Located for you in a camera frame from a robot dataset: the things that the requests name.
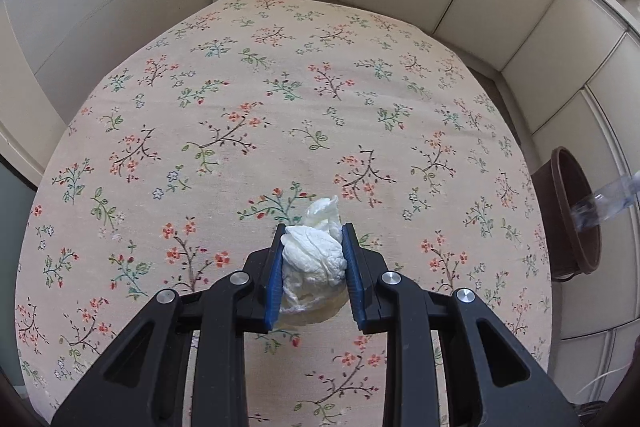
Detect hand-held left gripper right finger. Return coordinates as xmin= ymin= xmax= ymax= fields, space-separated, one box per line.
xmin=341 ymin=222 xmax=581 ymax=427

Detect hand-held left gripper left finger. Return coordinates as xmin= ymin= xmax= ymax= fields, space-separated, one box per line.
xmin=50 ymin=223 xmax=288 ymax=427

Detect white tissue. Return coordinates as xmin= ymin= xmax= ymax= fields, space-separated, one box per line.
xmin=280 ymin=196 xmax=349 ymax=315

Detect brown waste bin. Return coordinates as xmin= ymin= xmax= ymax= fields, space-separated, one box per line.
xmin=531 ymin=147 xmax=602 ymax=283

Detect clear plastic bottle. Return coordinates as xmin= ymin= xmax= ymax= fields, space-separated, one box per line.
xmin=571 ymin=172 xmax=640 ymax=233

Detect floral tablecloth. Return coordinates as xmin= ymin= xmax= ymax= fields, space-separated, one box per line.
xmin=14 ymin=0 xmax=553 ymax=427

